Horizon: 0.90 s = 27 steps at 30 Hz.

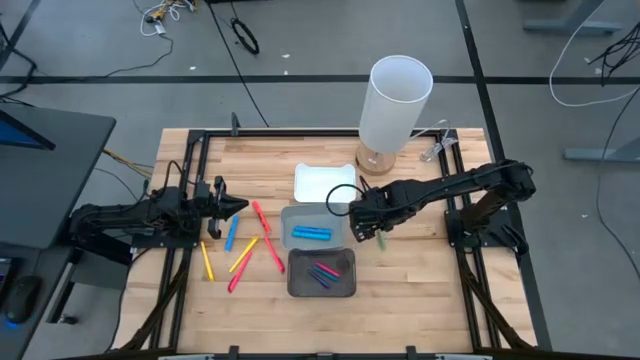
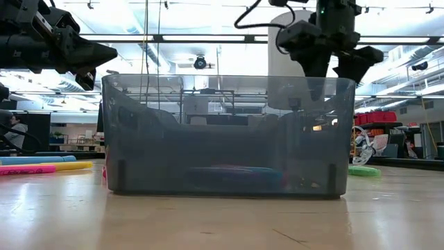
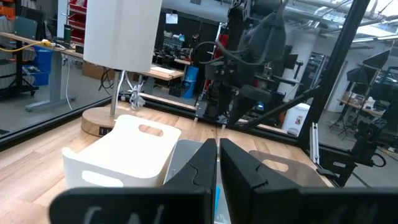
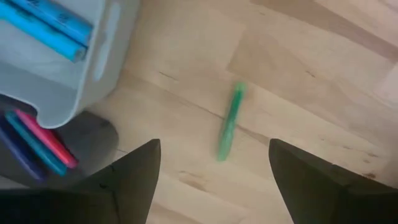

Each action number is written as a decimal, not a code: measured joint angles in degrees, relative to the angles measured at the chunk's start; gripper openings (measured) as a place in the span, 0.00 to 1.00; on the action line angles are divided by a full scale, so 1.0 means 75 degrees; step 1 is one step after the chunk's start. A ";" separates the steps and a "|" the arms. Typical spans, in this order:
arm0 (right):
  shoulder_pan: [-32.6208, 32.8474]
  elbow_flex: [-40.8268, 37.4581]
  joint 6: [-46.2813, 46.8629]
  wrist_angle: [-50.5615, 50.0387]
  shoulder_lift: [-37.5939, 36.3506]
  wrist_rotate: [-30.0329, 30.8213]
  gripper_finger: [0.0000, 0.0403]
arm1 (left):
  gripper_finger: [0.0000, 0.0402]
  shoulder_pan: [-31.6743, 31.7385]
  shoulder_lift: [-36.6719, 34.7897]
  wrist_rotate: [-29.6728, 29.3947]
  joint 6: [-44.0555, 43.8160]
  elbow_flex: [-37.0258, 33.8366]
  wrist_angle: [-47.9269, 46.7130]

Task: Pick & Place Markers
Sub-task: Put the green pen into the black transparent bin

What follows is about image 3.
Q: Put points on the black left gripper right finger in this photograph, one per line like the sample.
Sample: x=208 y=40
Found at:
x=280 y=205

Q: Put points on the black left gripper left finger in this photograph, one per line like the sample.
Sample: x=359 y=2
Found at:
x=140 y=205

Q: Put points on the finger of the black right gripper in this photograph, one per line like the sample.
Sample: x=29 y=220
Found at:
x=224 y=99
x=252 y=96

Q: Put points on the blue thick marker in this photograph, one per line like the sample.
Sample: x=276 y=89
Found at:
x=217 y=197

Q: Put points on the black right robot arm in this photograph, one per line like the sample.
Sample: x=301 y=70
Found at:
x=264 y=34

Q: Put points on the dark smoky transparent bin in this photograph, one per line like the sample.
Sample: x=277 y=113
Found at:
x=308 y=174

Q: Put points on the white trash can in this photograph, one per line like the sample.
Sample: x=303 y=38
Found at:
x=295 y=118

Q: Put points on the wooden desk with grey legs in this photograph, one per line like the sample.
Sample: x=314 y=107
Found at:
x=174 y=74

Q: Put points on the white plastic bin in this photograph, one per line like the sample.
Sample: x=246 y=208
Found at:
x=130 y=152

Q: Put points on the grey plastic bin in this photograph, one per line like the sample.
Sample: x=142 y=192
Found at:
x=183 y=152

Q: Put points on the white paper sheet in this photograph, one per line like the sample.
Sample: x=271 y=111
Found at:
x=171 y=18

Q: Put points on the cluttered wooden desk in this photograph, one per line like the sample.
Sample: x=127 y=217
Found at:
x=357 y=107

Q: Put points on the white lamp with wooden base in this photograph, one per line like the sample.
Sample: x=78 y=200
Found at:
x=121 y=31

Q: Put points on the black softbox light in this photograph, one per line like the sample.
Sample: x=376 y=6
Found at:
x=377 y=59

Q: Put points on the red storage bins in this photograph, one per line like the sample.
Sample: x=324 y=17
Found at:
x=77 y=20

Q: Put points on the blue storage bins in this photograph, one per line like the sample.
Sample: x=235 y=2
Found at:
x=43 y=62

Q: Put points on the black rolling rack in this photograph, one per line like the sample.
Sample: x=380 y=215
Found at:
x=19 y=62

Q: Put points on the black frame-mounted bracket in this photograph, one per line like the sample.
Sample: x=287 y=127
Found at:
x=367 y=140

